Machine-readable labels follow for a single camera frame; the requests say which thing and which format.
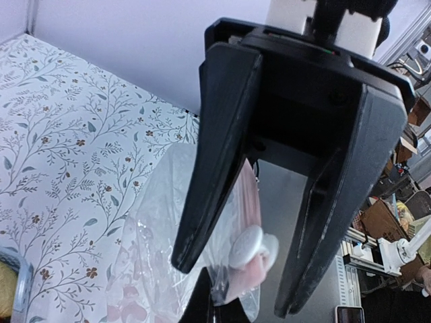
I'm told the floral pattern table mat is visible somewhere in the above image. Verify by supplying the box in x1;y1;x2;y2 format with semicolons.
1;34;199;322

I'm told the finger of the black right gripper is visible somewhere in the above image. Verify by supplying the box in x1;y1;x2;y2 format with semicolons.
274;85;407;318

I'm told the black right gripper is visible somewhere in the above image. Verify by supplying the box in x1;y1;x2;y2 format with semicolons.
172;18;415;273

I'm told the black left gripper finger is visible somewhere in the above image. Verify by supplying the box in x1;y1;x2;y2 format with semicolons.
180;267;252;323

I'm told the clear zip top bag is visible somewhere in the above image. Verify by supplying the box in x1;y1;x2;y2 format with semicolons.
106;143;279;322

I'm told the pale yellow round toy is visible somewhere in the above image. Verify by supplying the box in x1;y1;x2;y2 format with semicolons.
0;262;18;318

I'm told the blue plastic basket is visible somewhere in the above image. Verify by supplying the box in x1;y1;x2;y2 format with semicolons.
1;246;34;323

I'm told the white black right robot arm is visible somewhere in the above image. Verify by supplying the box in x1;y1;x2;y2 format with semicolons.
171;1;415;318

